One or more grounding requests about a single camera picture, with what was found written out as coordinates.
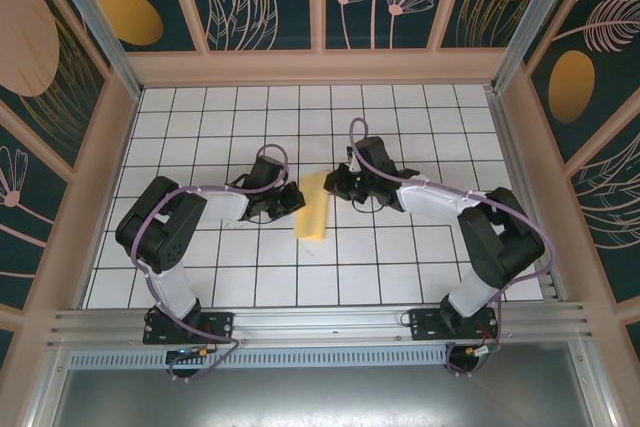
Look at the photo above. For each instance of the yellow paper sheet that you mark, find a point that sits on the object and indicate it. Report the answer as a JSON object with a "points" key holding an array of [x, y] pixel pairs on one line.
{"points": [[311, 217]]}

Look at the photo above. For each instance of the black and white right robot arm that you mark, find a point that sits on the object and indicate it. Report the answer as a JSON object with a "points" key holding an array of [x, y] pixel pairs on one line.
{"points": [[500, 247]]}

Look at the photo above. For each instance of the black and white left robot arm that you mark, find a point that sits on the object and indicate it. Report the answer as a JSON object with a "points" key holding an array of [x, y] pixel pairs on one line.
{"points": [[170, 227]]}

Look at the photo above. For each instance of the grey metal sheet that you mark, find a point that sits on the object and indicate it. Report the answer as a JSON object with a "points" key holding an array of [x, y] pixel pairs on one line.
{"points": [[320, 397]]}

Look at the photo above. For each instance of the small circuit board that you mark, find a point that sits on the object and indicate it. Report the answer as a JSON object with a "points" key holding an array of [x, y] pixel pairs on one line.
{"points": [[190, 353], [482, 352]]}

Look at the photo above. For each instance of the teal panel with leaf outlines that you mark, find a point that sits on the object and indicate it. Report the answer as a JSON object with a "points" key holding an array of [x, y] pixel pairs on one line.
{"points": [[610, 217]]}

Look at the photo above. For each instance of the teal panel with orange oval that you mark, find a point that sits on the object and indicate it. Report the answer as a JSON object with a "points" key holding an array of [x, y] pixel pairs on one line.
{"points": [[130, 17]]}

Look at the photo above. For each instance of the teal panel with single flower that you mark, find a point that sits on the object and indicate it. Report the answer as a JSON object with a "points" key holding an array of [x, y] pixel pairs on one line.
{"points": [[20, 227]]}

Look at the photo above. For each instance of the teal panel with pink feather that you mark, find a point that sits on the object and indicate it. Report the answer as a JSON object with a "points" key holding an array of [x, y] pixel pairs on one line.
{"points": [[610, 7]]}

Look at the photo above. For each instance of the teal panel with large pale circle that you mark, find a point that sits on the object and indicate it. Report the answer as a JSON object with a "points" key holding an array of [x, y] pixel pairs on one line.
{"points": [[25, 47]]}

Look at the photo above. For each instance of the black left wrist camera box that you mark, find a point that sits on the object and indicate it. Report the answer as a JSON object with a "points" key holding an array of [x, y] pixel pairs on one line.
{"points": [[270, 172]]}

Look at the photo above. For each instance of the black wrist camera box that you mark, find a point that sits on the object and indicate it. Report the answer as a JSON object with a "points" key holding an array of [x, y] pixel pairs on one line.
{"points": [[270, 172], [375, 154]]}

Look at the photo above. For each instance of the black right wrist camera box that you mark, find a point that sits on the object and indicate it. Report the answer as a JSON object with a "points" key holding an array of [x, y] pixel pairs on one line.
{"points": [[375, 154]]}

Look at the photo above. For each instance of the aluminium mounting rail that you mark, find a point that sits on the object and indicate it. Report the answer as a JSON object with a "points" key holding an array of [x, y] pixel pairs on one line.
{"points": [[320, 322]]}

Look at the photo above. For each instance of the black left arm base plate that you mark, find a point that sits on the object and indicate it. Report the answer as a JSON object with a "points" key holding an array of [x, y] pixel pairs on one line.
{"points": [[220, 327]]}

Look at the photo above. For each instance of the aluminium side rail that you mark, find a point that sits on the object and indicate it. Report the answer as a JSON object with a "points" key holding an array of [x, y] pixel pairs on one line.
{"points": [[520, 187]]}

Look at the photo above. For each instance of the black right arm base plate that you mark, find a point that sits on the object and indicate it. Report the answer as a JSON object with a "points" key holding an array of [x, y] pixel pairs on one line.
{"points": [[425, 327]]}

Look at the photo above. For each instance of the teal panel, orange oval, pink frame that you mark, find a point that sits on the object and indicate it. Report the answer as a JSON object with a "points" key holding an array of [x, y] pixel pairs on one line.
{"points": [[570, 87]]}

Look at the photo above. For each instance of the aluminium corner post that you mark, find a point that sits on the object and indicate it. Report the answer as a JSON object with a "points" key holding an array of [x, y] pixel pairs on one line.
{"points": [[530, 12], [100, 32]]}

